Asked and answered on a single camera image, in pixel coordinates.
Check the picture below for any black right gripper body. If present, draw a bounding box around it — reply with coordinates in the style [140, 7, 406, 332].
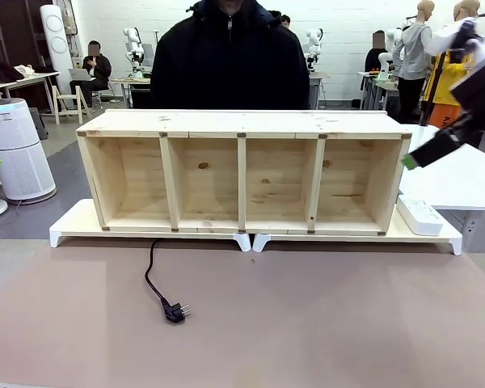
[450, 23, 485, 122]

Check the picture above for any black power cable with plug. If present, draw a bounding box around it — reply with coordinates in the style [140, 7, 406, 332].
[144, 238, 193, 325]

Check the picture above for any mannequin in yellow jacket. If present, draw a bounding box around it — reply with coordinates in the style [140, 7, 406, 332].
[422, 0, 482, 126]

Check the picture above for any white power strip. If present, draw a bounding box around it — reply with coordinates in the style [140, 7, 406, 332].
[395, 194, 445, 237]

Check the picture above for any mannequin in grey hoodie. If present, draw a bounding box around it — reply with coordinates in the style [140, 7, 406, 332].
[392, 0, 436, 124]

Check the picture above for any white-legged wooden monitor riser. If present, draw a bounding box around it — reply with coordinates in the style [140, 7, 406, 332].
[48, 198, 252, 253]
[252, 193, 464, 256]

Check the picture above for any standing person in black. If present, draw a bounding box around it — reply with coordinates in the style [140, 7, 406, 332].
[364, 31, 391, 112]

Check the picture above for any four-compartment pine wood shelf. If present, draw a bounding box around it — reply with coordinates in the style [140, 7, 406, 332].
[75, 108, 413, 238]

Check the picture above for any person in black hoodie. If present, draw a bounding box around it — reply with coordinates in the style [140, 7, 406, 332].
[149, 0, 311, 111]

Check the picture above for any wooden background table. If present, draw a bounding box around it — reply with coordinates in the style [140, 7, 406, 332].
[108, 74, 153, 109]

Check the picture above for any seated person in black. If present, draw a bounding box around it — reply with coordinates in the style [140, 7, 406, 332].
[69, 40, 112, 109]

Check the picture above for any silver laptop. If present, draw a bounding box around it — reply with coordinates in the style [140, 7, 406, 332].
[67, 67, 94, 82]

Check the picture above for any white tower air conditioner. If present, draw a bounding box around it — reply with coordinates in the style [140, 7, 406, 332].
[39, 4, 74, 76]

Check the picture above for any white background work table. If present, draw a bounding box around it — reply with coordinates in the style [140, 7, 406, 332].
[0, 70, 61, 114]

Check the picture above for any white cylindrical air purifier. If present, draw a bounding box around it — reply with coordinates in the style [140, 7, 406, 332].
[0, 98, 57, 205]

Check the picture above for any dark clothes pile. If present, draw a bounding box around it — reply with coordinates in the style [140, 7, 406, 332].
[0, 62, 25, 82]

